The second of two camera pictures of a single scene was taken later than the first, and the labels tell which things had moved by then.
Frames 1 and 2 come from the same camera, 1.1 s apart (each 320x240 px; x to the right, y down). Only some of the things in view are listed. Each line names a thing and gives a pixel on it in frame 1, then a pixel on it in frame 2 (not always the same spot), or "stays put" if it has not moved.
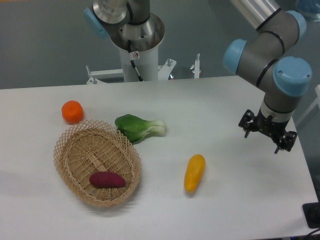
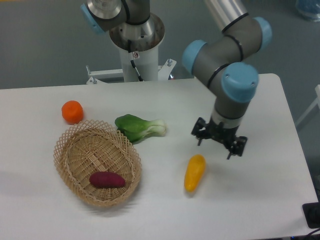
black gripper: x=249 y=122 to x=226 y=135
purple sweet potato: x=107 y=180 stays put
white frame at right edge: x=312 y=105 stays put
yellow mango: x=194 y=172 stays put
